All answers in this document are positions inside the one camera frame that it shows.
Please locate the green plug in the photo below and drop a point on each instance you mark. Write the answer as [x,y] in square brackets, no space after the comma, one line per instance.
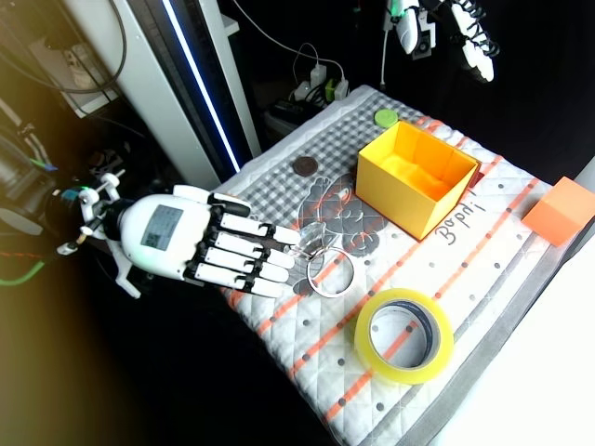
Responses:
[330,89]

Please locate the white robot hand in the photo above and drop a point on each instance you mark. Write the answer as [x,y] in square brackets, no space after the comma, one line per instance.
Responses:
[158,232]
[479,58]

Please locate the white charger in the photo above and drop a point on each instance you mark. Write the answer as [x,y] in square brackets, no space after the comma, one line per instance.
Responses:
[318,75]

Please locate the white power strip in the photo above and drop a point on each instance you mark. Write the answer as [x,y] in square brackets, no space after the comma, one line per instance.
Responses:
[302,90]

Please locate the black power adapter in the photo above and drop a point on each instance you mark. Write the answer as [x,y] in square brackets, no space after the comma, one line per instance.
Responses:
[290,111]

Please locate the white plug adapter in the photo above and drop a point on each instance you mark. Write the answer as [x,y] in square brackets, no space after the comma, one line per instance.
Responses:
[342,88]

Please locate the orange block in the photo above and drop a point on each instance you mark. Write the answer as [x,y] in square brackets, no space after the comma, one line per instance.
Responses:
[555,216]

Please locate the brown round cookie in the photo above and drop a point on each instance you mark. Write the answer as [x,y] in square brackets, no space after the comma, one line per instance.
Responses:
[305,166]

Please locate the white column with blue light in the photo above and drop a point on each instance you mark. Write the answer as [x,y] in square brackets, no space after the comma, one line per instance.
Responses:
[153,93]

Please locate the yellow box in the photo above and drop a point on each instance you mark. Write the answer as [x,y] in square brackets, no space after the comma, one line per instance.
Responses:
[395,204]

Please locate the yellow tape roll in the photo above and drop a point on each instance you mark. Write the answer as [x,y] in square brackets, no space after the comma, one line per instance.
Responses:
[404,374]

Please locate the grey quilt with printed bear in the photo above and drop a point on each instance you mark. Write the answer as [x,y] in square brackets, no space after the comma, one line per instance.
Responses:
[488,288]

